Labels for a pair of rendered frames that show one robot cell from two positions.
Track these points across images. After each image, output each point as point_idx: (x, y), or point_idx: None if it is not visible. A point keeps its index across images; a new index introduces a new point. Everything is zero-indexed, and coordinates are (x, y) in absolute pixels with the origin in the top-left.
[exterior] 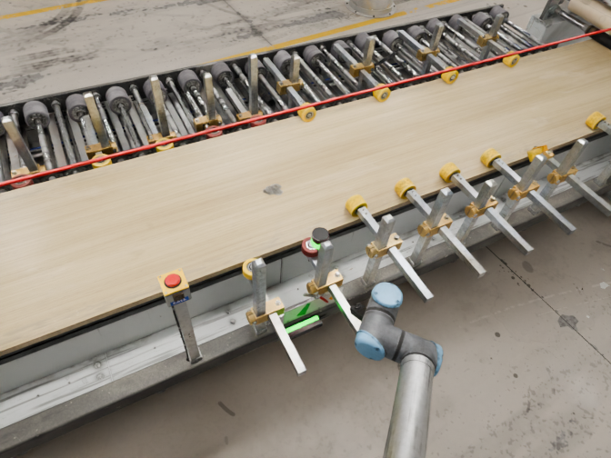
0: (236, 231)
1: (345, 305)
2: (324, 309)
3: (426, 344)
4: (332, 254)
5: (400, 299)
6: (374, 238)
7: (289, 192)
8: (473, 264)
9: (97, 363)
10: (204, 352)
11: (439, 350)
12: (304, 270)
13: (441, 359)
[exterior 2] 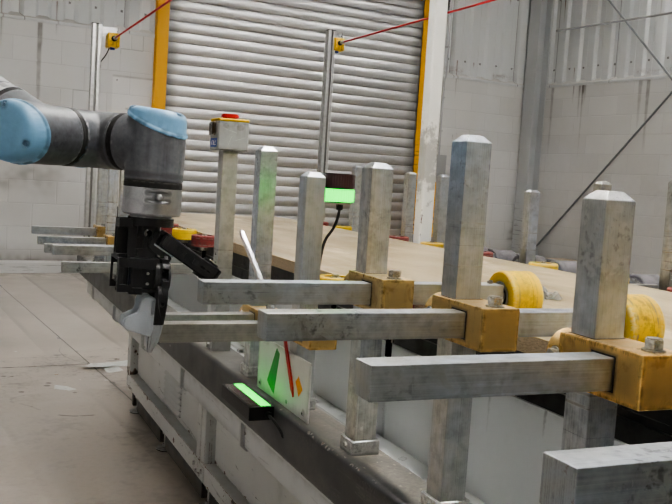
0: (418, 281)
1: (243, 321)
2: (284, 411)
3: (36, 102)
4: (305, 201)
5: (138, 106)
6: (536, 493)
7: (544, 302)
8: (297, 309)
9: (241, 349)
10: (223, 352)
11: (17, 100)
12: (411, 442)
13: (0, 100)
